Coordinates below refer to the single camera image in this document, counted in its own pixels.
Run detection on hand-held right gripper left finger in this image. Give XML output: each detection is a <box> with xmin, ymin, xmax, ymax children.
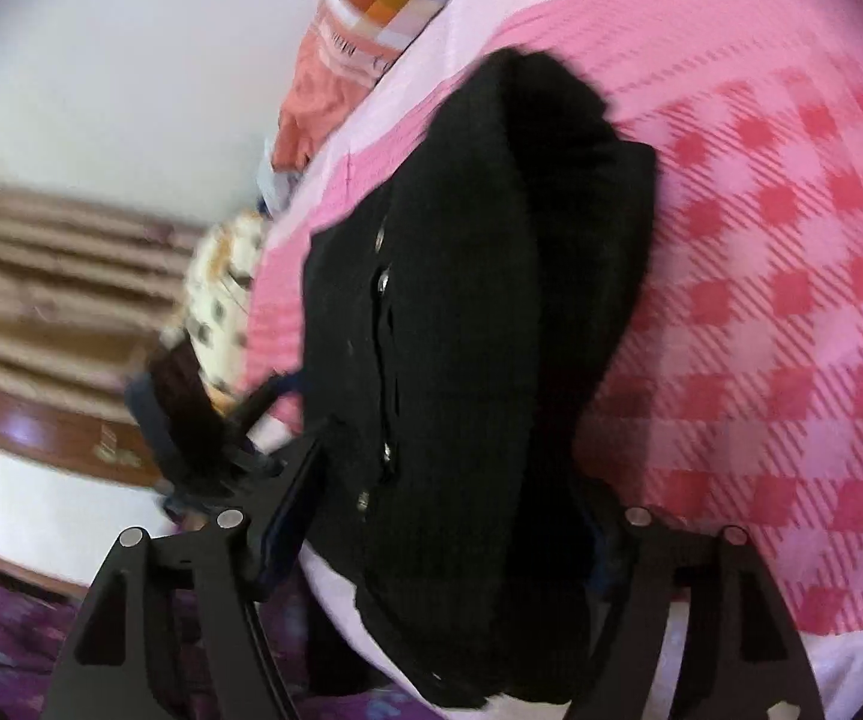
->
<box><xmin>41</xmin><ymin>435</ymin><xmax>329</xmax><ymax>720</ymax></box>

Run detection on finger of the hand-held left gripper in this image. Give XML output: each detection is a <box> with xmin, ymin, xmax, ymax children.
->
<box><xmin>232</xmin><ymin>371</ymin><xmax>313</xmax><ymax>430</ymax></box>

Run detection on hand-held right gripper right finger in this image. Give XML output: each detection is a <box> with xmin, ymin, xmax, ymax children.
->
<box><xmin>567</xmin><ymin>489</ymin><xmax>826</xmax><ymax>720</ymax></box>

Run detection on black pants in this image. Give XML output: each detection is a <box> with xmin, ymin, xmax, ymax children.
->
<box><xmin>300</xmin><ymin>47</ymin><xmax>658</xmax><ymax>710</ymax></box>

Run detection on floral cream pillow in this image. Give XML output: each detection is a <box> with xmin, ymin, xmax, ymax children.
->
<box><xmin>161</xmin><ymin>210</ymin><xmax>268</xmax><ymax>400</ymax></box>

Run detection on brown wooden furniture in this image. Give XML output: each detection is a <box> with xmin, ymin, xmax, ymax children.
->
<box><xmin>0</xmin><ymin>371</ymin><xmax>166</xmax><ymax>488</ymax></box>

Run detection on beige patterned curtain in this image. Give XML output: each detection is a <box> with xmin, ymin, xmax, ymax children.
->
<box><xmin>0</xmin><ymin>180</ymin><xmax>203</xmax><ymax>391</ymax></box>

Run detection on purple floral cloth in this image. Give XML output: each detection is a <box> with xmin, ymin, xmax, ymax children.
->
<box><xmin>0</xmin><ymin>583</ymin><xmax>433</xmax><ymax>720</ymax></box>

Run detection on orange patchwork quilt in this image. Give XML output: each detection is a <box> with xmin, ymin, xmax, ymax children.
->
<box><xmin>270</xmin><ymin>0</ymin><xmax>523</xmax><ymax>170</ymax></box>

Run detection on pink checked bedsheet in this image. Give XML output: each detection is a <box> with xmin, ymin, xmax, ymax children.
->
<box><xmin>240</xmin><ymin>0</ymin><xmax>863</xmax><ymax>720</ymax></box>

